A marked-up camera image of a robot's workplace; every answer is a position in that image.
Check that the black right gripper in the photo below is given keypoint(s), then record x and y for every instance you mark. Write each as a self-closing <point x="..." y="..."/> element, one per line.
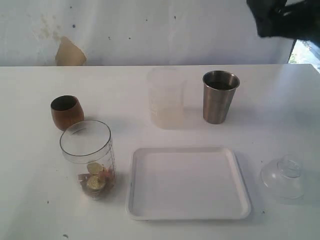
<point x="296" y="21"/>

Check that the stainless steel cup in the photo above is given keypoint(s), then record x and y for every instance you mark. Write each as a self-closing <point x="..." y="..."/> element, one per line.
<point x="219" y="87"/>

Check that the clear plastic shaker body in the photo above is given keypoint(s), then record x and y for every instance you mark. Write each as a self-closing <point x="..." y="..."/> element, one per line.
<point x="86" y="142"/>

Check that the brown wooden cup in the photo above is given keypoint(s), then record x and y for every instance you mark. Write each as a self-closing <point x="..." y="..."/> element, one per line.
<point x="66" y="110"/>

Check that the clear plastic shaker lid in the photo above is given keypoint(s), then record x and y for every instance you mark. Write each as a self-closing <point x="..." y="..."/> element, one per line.
<point x="283" y="178"/>

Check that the translucent plastic cup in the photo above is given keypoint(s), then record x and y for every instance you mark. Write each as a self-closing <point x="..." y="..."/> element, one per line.
<point x="166" y="88"/>

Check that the white plastic tray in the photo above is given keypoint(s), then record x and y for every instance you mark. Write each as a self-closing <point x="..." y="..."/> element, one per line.
<point x="186" y="183"/>

